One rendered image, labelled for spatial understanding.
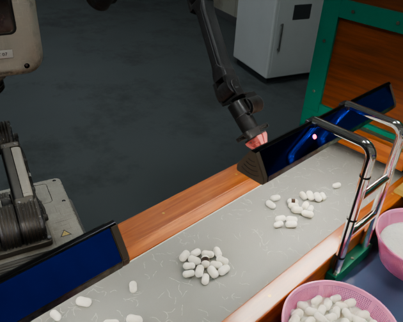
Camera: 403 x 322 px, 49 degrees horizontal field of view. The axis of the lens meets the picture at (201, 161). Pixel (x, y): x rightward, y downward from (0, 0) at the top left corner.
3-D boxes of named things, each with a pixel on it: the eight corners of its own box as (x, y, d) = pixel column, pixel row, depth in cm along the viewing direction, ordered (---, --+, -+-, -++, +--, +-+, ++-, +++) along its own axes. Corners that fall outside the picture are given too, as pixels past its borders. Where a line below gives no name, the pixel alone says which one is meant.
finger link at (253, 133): (278, 151, 138) (263, 125, 139) (263, 158, 134) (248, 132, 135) (265, 159, 144) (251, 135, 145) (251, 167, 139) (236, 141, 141)
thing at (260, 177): (235, 170, 100) (238, 143, 96) (371, 99, 137) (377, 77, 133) (262, 186, 96) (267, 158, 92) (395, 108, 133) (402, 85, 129)
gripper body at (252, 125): (270, 126, 141) (258, 107, 142) (249, 136, 135) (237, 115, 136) (258, 135, 146) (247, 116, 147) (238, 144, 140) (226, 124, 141)
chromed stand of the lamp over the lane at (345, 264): (277, 250, 131) (304, 116, 107) (315, 222, 143) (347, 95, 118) (332, 288, 120) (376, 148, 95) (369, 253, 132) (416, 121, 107)
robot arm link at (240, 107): (222, 107, 142) (233, 98, 138) (236, 102, 147) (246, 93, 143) (233, 125, 142) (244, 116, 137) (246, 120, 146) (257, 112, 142)
